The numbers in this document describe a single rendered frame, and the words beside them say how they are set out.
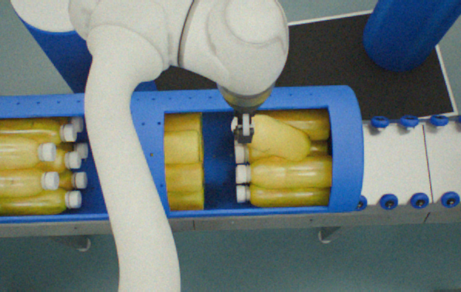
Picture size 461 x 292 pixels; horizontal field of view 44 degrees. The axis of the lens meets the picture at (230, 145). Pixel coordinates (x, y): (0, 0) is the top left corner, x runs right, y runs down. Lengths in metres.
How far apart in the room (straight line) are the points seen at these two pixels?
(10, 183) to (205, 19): 0.71
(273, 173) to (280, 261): 1.15
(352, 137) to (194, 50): 0.53
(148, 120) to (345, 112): 0.40
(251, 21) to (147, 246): 0.28
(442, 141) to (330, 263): 0.97
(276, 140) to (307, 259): 1.29
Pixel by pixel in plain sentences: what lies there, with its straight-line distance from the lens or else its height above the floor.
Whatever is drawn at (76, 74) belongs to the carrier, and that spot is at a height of 0.76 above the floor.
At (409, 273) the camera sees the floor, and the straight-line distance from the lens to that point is 2.44.
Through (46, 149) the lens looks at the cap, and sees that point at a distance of 1.26.
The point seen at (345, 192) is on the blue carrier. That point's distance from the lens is 1.20.
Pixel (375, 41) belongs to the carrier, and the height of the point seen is 0.28.
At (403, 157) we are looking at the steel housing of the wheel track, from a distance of 1.52.
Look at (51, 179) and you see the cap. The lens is 1.29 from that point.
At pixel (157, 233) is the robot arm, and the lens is 0.60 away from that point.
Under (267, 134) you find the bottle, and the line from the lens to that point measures 1.10.
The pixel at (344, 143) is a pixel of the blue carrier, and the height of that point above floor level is 1.23.
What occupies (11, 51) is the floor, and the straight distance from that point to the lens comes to 2.76.
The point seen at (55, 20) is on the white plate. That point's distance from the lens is 1.53.
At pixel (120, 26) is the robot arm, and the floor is 1.71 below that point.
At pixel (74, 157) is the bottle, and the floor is 1.08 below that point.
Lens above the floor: 2.33
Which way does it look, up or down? 74 degrees down
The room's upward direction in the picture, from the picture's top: straight up
